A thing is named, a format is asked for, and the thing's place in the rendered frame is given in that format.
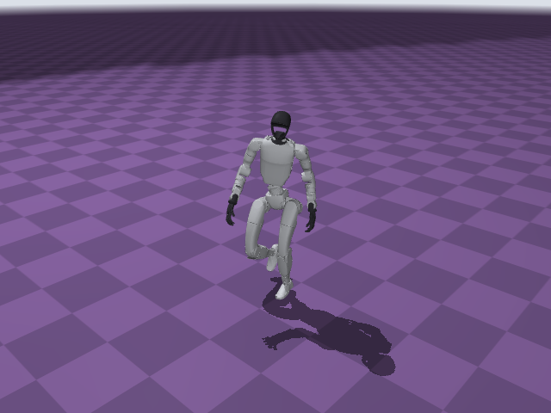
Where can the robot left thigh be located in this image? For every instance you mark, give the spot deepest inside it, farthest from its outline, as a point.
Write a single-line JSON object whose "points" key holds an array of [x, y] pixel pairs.
{"points": [[288, 223]]}

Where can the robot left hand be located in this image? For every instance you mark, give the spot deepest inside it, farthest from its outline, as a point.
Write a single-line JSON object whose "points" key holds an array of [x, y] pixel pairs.
{"points": [[312, 216]]}

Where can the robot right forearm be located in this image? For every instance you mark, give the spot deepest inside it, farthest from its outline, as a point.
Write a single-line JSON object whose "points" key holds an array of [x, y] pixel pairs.
{"points": [[238, 185]]}

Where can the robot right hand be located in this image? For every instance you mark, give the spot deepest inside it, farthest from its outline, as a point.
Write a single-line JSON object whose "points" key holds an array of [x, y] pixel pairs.
{"points": [[229, 211]]}

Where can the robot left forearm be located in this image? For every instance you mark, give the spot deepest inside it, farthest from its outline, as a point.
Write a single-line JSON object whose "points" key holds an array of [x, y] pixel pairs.
{"points": [[310, 191]]}

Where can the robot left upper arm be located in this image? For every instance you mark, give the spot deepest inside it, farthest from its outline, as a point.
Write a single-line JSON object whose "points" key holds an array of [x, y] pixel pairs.
{"points": [[301, 153]]}

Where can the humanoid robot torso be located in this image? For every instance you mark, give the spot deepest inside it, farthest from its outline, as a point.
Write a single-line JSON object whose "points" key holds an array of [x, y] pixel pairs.
{"points": [[276, 163]]}

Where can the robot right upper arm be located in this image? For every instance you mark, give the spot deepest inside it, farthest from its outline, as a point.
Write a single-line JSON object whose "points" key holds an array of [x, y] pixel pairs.
{"points": [[250, 154]]}

